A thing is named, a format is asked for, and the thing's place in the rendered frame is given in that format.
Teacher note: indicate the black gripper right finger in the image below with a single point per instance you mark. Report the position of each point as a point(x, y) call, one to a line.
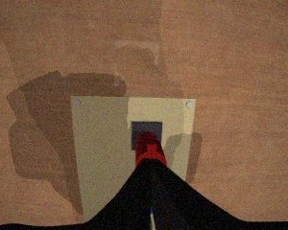
point(177, 206)

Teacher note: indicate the tan board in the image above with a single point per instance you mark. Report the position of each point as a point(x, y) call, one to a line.
point(114, 133)

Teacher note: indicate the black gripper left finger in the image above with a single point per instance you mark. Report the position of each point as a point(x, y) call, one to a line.
point(130, 209)

